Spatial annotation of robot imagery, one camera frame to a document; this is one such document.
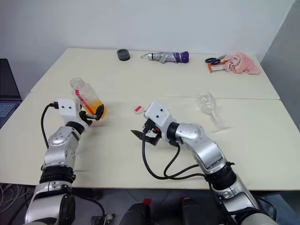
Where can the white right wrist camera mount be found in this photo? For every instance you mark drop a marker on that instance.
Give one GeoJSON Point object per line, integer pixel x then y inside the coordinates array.
{"type": "Point", "coordinates": [159, 112]}

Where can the pink towel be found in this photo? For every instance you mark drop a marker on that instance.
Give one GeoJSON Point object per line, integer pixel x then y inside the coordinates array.
{"type": "Point", "coordinates": [243, 63]}

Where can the folded silver purple umbrella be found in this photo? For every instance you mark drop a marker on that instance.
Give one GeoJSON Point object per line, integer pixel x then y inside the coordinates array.
{"type": "Point", "coordinates": [167, 56]}

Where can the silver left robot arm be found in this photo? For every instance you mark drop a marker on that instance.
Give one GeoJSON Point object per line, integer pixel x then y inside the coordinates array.
{"type": "Point", "coordinates": [61, 145]}

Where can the white and red bottle cap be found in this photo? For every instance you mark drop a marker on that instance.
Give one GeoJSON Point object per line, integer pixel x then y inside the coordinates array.
{"type": "Point", "coordinates": [138, 109]}

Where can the dark laptop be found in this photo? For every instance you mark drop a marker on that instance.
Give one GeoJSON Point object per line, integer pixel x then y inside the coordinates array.
{"type": "Point", "coordinates": [8, 93]}

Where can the orange clamp tool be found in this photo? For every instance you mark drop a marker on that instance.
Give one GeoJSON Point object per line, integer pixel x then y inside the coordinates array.
{"type": "Point", "coordinates": [210, 68]}

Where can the clear wine glass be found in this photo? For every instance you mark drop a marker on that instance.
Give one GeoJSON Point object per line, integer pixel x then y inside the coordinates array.
{"type": "Point", "coordinates": [208, 103]}

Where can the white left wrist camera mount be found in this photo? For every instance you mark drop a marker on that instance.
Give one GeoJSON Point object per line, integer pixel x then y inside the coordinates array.
{"type": "Point", "coordinates": [68, 109]}

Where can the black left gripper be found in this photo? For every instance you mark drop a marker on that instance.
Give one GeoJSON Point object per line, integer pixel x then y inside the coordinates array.
{"type": "Point", "coordinates": [85, 116]}

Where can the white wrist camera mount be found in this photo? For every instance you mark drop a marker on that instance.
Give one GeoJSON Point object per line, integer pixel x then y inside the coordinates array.
{"type": "Point", "coordinates": [68, 109]}
{"type": "Point", "coordinates": [159, 112]}

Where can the black cylindrical roll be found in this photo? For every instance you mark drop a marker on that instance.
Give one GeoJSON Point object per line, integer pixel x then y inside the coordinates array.
{"type": "Point", "coordinates": [123, 55]}

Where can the bottle with orange liquid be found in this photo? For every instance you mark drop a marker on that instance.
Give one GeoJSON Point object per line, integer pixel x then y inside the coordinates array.
{"type": "Point", "coordinates": [91, 96]}

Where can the black box on floor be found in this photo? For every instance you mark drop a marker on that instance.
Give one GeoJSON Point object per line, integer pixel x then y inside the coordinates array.
{"type": "Point", "coordinates": [100, 220]}

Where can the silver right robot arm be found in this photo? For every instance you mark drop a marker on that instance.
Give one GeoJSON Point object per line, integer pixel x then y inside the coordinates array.
{"type": "Point", "coordinates": [206, 145]}

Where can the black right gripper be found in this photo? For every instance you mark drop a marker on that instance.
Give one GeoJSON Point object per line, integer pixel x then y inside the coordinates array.
{"type": "Point", "coordinates": [153, 132]}

